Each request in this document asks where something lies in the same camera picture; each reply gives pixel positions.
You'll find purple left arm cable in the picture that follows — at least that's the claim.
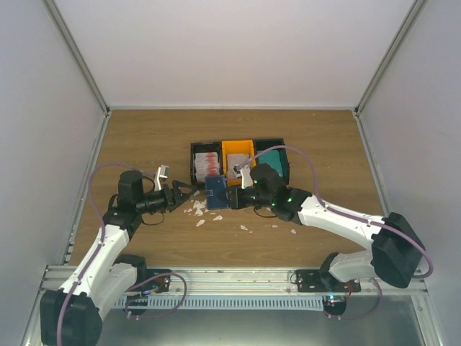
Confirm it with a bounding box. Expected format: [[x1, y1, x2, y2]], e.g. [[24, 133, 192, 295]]
[[53, 162, 159, 346]]

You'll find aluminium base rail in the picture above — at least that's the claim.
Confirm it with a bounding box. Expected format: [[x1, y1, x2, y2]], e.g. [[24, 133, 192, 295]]
[[41, 266, 428, 296]]

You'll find black left card bin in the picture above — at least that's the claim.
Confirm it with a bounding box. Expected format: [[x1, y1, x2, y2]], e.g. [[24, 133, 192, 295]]
[[190, 141, 224, 187]]

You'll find grey slotted cable duct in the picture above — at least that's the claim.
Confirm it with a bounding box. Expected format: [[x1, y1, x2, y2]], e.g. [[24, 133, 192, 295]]
[[115, 295, 323, 311]]

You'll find aluminium corner post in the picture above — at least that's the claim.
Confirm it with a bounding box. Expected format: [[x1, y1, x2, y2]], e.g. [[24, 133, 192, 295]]
[[353, 0, 428, 117], [42, 0, 110, 117]]

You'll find black right card bin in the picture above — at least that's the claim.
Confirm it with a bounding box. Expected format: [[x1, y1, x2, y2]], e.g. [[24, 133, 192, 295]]
[[254, 138, 290, 184]]

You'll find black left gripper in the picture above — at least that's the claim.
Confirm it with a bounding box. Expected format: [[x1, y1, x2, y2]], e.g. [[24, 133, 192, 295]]
[[136, 180, 197, 214]]

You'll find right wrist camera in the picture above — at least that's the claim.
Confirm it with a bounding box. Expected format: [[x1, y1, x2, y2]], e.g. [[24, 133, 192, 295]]
[[233, 165, 254, 189]]

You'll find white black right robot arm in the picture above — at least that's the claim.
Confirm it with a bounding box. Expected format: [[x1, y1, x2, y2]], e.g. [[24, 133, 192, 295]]
[[216, 164, 426, 292]]

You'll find aluminium corner post left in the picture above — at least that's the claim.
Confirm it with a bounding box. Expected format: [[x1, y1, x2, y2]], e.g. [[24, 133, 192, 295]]
[[42, 0, 110, 117]]

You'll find aluminium corner post right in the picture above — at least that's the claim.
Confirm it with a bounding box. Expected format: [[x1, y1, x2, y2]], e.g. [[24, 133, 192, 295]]
[[353, 0, 428, 117]]

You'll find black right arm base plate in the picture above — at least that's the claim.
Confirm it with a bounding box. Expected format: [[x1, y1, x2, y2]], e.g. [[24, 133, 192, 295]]
[[289, 269, 362, 293]]

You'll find teal card stack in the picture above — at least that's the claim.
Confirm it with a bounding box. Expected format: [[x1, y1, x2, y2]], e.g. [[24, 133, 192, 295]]
[[257, 149, 283, 177]]

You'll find yellow middle card bin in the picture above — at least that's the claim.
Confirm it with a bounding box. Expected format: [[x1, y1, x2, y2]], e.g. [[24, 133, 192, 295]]
[[222, 139, 256, 185]]

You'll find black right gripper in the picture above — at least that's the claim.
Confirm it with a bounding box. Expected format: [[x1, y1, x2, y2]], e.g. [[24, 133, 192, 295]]
[[218, 185, 274, 210]]

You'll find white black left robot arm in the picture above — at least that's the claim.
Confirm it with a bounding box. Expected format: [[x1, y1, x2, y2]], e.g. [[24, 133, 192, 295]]
[[40, 165, 189, 345]]

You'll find red white card stack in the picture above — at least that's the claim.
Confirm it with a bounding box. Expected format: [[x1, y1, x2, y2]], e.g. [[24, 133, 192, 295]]
[[194, 152, 220, 182]]

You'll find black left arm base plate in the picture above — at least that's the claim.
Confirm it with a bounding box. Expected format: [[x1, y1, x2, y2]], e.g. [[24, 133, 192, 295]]
[[127, 268, 171, 295]]

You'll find blue card holder wallet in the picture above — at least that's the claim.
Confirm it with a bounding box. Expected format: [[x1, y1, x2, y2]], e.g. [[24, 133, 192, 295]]
[[205, 175, 229, 210]]

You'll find black card bin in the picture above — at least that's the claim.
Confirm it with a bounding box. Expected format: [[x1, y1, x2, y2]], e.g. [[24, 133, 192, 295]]
[[190, 141, 224, 187], [254, 138, 290, 184]]

